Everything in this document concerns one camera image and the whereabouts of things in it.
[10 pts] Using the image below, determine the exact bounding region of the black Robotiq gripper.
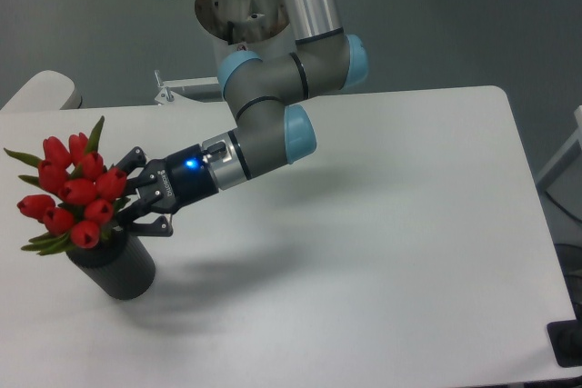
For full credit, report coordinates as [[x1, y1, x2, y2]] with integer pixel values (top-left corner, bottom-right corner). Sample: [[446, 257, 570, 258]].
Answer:
[[112, 144, 218, 237]]

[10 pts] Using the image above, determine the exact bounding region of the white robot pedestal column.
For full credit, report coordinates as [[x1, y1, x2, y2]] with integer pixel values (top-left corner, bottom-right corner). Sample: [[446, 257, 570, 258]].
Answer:
[[195, 0, 296, 65]]

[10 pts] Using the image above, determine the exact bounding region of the white pedestal base bracket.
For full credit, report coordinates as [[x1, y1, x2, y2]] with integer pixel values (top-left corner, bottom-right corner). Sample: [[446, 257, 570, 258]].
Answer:
[[154, 70, 223, 104]]

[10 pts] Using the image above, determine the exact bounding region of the white furniture at right edge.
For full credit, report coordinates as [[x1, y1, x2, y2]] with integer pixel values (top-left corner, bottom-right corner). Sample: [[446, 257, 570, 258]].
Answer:
[[535, 106, 581, 192]]

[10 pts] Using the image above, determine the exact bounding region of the dark grey ribbed vase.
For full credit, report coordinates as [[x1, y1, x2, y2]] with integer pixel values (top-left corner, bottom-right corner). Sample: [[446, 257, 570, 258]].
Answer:
[[66, 231, 156, 301]]

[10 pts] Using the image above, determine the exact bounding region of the black clamp at table edge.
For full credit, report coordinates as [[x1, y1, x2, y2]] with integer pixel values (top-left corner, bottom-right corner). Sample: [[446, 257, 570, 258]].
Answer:
[[547, 320, 581, 368]]

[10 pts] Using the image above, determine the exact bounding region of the red tulip bouquet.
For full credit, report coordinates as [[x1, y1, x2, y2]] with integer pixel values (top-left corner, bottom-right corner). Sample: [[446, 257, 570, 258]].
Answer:
[[5, 117, 129, 256]]

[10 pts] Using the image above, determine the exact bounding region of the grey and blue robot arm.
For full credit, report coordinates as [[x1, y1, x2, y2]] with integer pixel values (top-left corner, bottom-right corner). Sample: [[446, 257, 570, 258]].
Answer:
[[112, 0, 368, 236]]

